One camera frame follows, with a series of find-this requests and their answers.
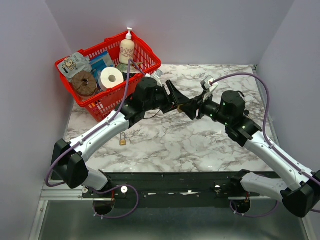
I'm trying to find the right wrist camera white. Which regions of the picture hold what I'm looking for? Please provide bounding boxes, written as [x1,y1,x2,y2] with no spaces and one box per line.
[200,76,219,102]

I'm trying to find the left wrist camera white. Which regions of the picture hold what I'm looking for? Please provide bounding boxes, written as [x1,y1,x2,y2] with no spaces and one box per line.
[145,69,163,87]

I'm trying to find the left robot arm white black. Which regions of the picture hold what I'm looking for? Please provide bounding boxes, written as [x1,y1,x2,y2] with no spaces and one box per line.
[49,77,190,198]

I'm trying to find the white toilet paper roll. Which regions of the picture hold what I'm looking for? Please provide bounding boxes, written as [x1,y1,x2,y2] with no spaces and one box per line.
[98,67,124,91]

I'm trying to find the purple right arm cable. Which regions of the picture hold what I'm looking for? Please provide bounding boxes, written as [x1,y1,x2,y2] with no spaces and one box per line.
[211,72,320,218]

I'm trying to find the blue plastic package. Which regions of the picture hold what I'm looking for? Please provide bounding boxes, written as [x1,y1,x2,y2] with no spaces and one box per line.
[89,51,115,73]

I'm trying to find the grey cartoon pouch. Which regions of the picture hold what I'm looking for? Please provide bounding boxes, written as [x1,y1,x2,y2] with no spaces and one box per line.
[57,52,92,79]

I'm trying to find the small brass padlock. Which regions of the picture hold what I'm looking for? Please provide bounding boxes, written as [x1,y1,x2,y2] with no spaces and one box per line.
[119,132,127,146]

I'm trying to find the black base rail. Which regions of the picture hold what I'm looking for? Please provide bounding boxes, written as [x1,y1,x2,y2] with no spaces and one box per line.
[82,172,250,210]

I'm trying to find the black padlock with keys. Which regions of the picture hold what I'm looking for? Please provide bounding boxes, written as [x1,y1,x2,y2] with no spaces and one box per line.
[237,90,250,117]

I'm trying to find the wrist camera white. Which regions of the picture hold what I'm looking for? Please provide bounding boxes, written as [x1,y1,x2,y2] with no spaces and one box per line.
[145,69,163,87]
[200,76,219,102]

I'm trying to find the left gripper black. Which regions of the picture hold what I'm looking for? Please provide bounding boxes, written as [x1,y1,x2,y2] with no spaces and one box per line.
[143,80,190,114]

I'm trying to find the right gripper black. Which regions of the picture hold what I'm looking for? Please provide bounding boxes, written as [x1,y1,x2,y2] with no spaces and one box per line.
[179,90,231,127]

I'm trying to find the green patterned packet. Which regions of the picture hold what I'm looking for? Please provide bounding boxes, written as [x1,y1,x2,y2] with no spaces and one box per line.
[116,62,145,76]

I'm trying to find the brown tape roll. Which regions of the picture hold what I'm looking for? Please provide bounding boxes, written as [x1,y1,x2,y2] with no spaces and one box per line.
[71,70,98,98]

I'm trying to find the cream lotion pump bottle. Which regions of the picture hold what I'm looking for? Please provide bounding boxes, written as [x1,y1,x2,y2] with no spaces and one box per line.
[119,27,135,65]

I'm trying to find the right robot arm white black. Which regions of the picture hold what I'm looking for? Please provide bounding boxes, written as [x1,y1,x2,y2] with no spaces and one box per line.
[178,90,320,218]

